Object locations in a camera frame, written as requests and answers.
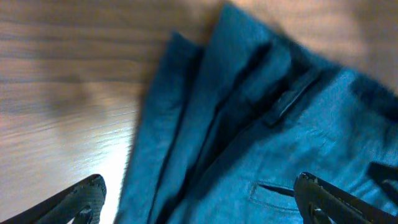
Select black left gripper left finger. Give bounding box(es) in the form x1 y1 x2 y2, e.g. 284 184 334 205
3 174 106 224

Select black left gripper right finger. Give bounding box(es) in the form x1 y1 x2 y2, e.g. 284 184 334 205
294 172 397 224

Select navy blue shorts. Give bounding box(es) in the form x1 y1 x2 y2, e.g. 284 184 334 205
116 4 397 223

